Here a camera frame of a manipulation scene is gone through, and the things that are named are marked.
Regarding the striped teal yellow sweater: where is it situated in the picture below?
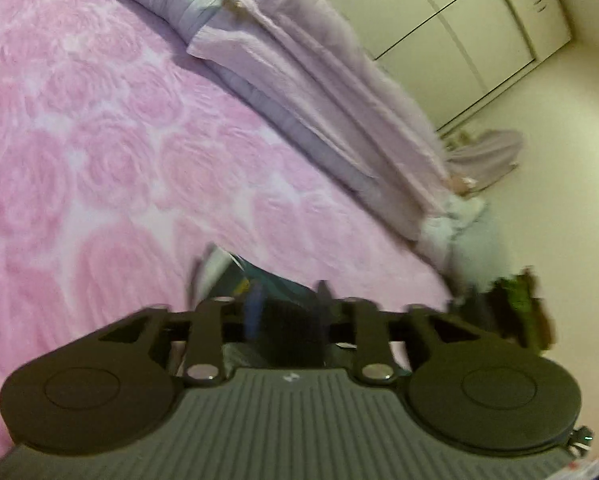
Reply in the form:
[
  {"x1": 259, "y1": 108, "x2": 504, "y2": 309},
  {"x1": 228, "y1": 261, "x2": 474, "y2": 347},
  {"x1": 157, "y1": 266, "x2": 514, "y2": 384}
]
[{"x1": 189, "y1": 243, "x2": 356, "y2": 376}]

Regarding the stack of dark folded clothes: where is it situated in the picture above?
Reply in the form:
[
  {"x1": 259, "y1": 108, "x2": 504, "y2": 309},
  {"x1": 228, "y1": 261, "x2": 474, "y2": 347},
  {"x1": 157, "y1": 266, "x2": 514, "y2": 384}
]
[{"x1": 448, "y1": 268, "x2": 555, "y2": 354}]

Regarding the white fluffy pillow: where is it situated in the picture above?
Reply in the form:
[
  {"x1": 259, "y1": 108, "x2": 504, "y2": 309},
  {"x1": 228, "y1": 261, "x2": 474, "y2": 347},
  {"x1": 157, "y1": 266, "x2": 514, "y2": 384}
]
[{"x1": 417, "y1": 195, "x2": 511, "y2": 298}]

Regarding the green folded garment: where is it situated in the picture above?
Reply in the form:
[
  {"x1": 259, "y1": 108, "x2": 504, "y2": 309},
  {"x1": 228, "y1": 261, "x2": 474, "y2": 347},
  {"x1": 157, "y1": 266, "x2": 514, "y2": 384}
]
[{"x1": 499, "y1": 274, "x2": 531, "y2": 312}]

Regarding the lilac cloth on floor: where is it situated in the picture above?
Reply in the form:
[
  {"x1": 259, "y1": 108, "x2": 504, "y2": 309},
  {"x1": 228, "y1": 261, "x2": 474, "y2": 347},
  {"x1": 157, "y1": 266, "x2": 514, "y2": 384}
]
[{"x1": 447, "y1": 130, "x2": 525, "y2": 195}]

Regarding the pink rose bedspread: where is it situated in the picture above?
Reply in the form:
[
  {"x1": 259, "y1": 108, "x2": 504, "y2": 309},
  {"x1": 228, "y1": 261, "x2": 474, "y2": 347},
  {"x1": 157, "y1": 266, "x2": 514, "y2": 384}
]
[{"x1": 0, "y1": 0, "x2": 448, "y2": 458}]

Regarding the folded lilac quilt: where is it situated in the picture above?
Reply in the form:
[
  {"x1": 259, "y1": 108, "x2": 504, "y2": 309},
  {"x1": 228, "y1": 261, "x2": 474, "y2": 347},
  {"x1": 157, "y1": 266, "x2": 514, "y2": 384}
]
[{"x1": 188, "y1": 0, "x2": 456, "y2": 242}]

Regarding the white wardrobe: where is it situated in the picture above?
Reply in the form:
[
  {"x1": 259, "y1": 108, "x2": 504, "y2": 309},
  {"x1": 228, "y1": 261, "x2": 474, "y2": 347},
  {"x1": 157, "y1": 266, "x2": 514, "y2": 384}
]
[{"x1": 331, "y1": 0, "x2": 572, "y2": 134}]

